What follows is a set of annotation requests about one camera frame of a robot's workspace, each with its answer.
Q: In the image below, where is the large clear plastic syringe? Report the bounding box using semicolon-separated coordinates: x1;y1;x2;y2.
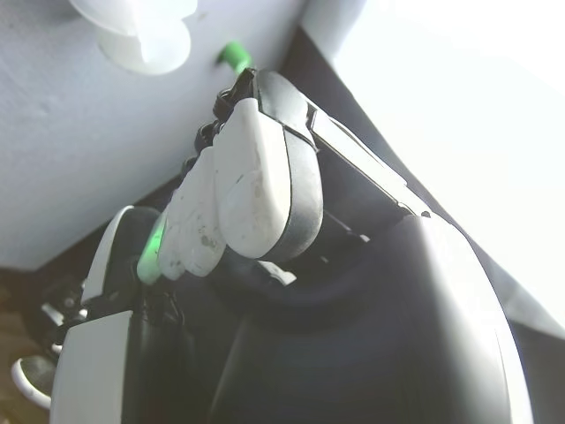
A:
68;0;200;77

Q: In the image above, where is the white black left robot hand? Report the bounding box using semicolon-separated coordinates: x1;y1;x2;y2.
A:
43;65;538;424

